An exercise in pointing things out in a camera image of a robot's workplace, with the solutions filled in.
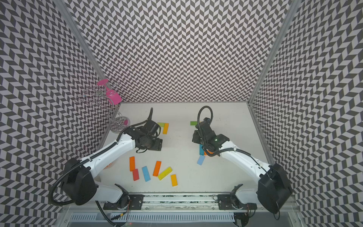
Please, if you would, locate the teal block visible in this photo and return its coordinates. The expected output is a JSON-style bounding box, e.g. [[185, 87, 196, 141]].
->
[[199, 144, 205, 156]]

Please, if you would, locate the yellow-orange block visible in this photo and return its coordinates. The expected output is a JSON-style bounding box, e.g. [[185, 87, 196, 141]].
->
[[163, 123, 169, 134], [171, 174, 178, 187]]

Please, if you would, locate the light blue block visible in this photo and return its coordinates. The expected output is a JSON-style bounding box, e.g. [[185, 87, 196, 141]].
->
[[197, 155, 205, 166]]

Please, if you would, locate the yellow-green long block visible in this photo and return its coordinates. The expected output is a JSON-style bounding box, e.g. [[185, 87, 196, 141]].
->
[[157, 167, 173, 181]]

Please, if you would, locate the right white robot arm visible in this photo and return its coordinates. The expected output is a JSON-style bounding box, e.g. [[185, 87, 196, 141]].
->
[[192, 116, 293, 215]]

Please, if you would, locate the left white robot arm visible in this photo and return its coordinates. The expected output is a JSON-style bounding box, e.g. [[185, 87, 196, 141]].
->
[[48, 110, 163, 206]]

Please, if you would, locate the red block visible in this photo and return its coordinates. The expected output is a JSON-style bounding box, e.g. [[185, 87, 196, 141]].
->
[[132, 169, 140, 181]]

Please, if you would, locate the metal base rail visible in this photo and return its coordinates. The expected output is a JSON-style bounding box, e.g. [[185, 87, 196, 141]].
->
[[62, 191, 301, 225]]

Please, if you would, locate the pink wire jewelry stand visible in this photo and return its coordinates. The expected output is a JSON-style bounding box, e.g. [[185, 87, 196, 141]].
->
[[74, 79, 130, 133]]

